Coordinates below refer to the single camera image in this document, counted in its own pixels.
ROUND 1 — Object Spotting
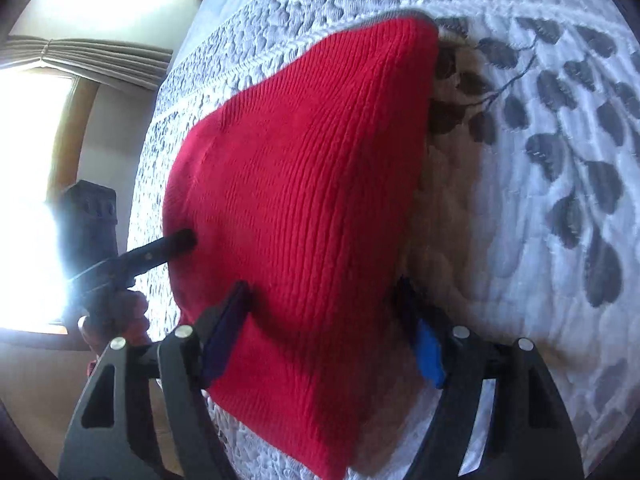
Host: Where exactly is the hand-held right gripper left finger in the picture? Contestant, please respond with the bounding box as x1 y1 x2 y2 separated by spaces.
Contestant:
57 280 253 480

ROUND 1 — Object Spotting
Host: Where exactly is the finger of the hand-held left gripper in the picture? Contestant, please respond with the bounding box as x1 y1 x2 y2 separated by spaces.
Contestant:
117 228 197 277

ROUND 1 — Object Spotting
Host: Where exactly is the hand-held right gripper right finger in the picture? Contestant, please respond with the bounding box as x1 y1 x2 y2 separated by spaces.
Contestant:
395 275 586 480

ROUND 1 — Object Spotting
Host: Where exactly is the red knit sweater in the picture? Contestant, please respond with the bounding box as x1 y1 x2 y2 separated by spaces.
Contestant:
162 9 443 480

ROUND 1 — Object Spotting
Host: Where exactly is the bright window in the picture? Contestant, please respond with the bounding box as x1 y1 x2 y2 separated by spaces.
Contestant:
0 67 88 333

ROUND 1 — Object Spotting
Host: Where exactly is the white quilted bedspread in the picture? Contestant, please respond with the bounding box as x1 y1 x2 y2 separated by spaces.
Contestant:
127 0 640 480

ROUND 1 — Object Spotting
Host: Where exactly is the beige pleated curtain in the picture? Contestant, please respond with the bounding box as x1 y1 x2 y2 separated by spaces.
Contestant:
0 35 173 93

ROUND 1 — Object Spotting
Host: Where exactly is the wooden window frame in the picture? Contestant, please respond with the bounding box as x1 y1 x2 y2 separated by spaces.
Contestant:
50 77 101 203

